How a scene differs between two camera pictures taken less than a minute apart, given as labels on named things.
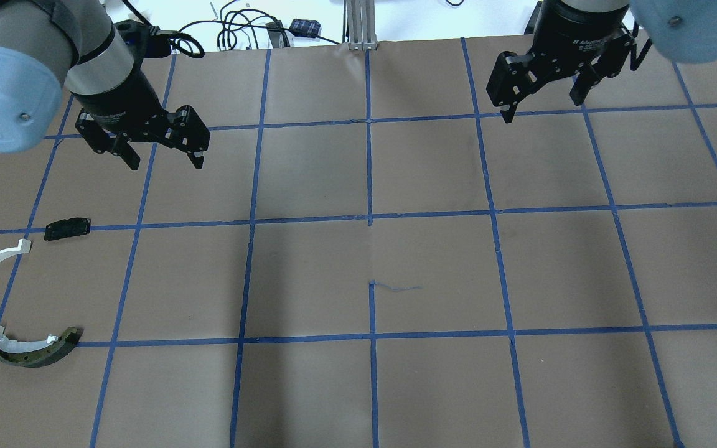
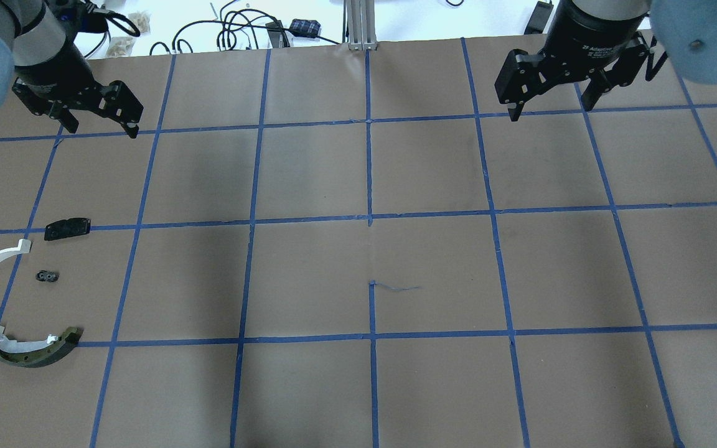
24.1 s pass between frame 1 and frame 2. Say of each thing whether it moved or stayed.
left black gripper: moved
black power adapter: stayed
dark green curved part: stayed
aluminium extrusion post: stayed
